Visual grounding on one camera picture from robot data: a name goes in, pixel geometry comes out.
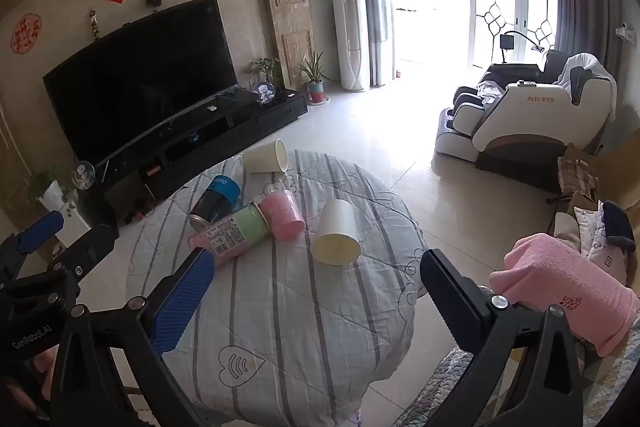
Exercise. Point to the person's left hand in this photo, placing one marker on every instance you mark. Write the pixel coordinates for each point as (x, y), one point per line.
(46, 372)

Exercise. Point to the dark blue drink can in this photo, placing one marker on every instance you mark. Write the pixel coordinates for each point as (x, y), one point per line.
(216, 201)

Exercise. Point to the white paper cup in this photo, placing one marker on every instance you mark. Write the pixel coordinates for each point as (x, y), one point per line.
(336, 232)
(262, 158)

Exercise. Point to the small leafy potted plant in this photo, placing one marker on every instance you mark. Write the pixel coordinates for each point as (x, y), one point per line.
(265, 69)

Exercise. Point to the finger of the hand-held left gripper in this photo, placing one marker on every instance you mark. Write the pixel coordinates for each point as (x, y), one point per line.
(42, 229)
(92, 247)

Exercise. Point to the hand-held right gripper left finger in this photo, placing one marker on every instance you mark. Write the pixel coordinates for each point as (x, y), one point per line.
(184, 302)

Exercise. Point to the white cloth on chair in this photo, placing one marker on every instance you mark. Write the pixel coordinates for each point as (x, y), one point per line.
(567, 74)

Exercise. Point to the black flat television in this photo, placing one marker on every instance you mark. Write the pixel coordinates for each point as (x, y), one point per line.
(140, 77)

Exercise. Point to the potted plant in red pot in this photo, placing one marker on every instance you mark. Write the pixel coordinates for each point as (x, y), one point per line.
(315, 87)

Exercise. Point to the white wall socket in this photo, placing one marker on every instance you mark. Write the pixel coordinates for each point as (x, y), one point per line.
(625, 31)

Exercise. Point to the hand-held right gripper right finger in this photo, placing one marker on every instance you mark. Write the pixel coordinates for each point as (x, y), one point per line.
(450, 297)

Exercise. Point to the brown cardboard box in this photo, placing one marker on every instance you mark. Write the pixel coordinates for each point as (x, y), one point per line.
(615, 167)

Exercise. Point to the pink and green tube container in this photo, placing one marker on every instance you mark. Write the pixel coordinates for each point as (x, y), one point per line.
(232, 233)

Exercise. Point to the tablet on flexible stand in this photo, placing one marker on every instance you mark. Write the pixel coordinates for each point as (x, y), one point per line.
(506, 42)

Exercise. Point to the pink plastic cup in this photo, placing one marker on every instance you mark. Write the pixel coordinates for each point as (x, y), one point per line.
(284, 211)

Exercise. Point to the round red paper cutting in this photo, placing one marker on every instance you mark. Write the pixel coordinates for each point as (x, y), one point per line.
(26, 33)

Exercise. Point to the potted plant in white pot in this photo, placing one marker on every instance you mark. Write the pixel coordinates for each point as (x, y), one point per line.
(50, 194)

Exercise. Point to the round table with striped cloth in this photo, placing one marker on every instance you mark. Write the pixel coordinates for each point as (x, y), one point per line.
(310, 337)

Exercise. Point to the round glass plate ornament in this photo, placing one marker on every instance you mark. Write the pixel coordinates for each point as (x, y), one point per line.
(263, 92)

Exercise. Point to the white standing air conditioner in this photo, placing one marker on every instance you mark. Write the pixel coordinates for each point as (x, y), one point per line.
(350, 17)

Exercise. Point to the pale printed cushion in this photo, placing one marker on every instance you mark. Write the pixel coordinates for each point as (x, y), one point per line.
(590, 237)

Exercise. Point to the black television cabinet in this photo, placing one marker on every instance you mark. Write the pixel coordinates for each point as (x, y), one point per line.
(240, 127)

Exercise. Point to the dark blue padded object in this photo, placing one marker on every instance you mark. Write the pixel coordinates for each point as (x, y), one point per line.
(617, 222)

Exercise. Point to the white and black massage chair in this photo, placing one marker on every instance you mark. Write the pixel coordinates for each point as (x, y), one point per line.
(540, 112)

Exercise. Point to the pink towel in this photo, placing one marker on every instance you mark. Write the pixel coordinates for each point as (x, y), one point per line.
(565, 287)

